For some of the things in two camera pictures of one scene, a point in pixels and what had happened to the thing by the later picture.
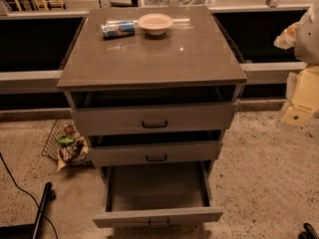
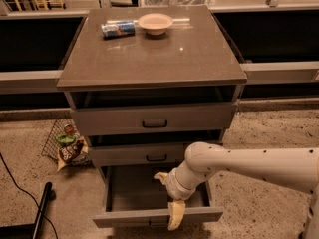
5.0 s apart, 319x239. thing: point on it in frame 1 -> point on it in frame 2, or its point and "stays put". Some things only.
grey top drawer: x=149 y=119 stays put
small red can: x=69 y=129 stays put
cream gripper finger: x=287 y=39 -> x=163 y=177
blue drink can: x=118 y=30 stays put
